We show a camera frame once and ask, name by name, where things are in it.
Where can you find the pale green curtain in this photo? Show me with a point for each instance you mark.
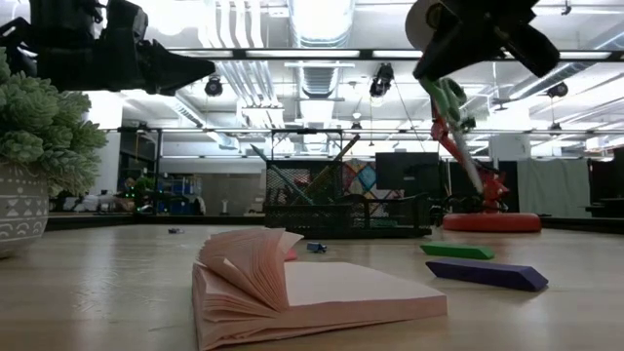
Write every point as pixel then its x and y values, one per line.
pixel 553 187

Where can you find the black hanging camera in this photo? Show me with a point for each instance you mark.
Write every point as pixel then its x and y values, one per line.
pixel 381 80
pixel 557 89
pixel 213 87

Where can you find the purple eraser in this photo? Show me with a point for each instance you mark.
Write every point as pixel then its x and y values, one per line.
pixel 487 274

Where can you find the green eraser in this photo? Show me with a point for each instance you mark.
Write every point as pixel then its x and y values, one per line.
pixel 458 251

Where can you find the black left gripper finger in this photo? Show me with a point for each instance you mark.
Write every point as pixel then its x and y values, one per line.
pixel 170 68

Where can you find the black mesh desk organizer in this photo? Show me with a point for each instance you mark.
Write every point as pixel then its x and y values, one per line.
pixel 341 219

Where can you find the pink sticky note pad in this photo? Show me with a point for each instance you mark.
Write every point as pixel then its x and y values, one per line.
pixel 351 287

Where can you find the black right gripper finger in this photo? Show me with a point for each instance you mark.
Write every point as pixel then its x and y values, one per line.
pixel 439 53
pixel 480 44

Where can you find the red desk lamp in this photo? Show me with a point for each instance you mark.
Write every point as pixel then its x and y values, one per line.
pixel 487 222

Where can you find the colourful patterned panel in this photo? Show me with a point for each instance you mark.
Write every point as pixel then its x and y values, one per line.
pixel 363 178

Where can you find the yellow pencil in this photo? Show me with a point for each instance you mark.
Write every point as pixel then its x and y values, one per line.
pixel 336 159

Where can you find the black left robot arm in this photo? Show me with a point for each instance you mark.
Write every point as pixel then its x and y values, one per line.
pixel 19 44

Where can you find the black monitor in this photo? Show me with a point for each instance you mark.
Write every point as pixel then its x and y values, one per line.
pixel 404 170

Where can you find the green succulent in patterned pot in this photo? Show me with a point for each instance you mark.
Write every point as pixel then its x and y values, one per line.
pixel 44 127

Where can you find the teal pencil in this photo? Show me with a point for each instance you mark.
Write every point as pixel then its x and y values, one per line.
pixel 287 181

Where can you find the small blue binder clip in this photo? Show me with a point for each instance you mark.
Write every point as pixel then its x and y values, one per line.
pixel 316 247
pixel 176 230

